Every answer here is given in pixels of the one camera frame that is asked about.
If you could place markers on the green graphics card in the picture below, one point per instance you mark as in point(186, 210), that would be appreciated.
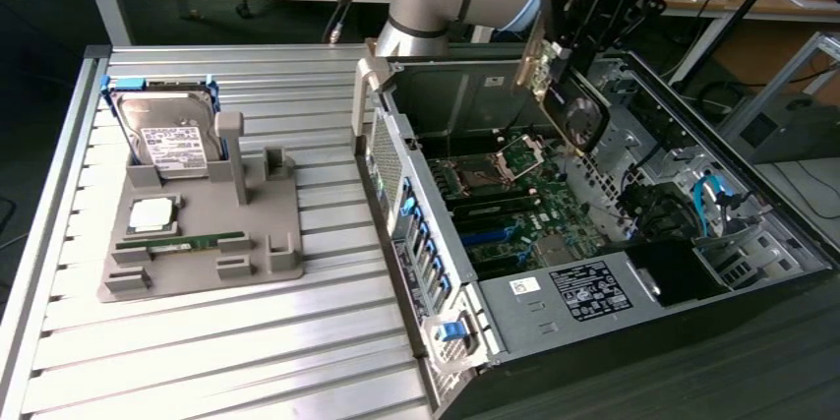
point(577, 110)

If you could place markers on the black tripod pole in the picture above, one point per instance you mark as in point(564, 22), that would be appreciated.
point(741, 17)

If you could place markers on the metal socket cover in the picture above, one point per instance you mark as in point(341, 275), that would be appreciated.
point(521, 154)

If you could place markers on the CPU socket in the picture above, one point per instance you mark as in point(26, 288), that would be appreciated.
point(473, 175)

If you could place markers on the green Dell motherboard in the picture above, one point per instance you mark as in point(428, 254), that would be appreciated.
point(557, 213)

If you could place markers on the blue expansion slot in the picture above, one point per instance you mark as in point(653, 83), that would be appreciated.
point(488, 236)

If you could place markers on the silver chipset heatsink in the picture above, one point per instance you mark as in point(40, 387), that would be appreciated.
point(554, 249)

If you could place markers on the grey power supply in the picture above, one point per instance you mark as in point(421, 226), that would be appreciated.
point(525, 312)

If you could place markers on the silver hard disk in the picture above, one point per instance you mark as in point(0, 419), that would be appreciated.
point(160, 120)

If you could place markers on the blue disk carrier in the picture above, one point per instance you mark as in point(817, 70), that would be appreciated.
point(128, 83)

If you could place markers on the blue release latch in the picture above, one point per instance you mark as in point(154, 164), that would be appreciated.
point(449, 331)

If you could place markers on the open black PC case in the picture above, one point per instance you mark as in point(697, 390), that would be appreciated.
point(754, 341)

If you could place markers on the green RAM stick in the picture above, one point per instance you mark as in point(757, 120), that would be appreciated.
point(190, 241)

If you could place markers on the silver CPU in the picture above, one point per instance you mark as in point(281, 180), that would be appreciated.
point(152, 216)

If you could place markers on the grey parts rack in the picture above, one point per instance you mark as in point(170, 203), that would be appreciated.
point(196, 267)

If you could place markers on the aluminium profile frame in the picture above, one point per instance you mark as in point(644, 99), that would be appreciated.
point(786, 76)

